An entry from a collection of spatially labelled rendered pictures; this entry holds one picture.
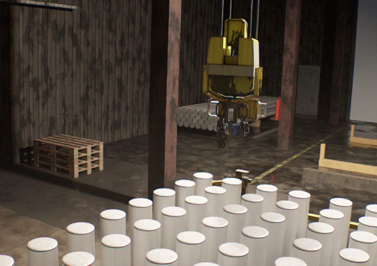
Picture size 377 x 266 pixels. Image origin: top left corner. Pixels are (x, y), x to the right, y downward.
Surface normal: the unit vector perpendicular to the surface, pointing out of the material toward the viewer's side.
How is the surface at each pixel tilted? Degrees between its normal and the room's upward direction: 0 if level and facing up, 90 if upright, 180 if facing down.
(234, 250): 1
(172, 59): 90
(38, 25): 90
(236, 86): 90
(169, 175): 90
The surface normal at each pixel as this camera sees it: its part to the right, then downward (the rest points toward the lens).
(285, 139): -0.51, 0.12
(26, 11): 0.86, 0.12
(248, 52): -0.25, 0.15
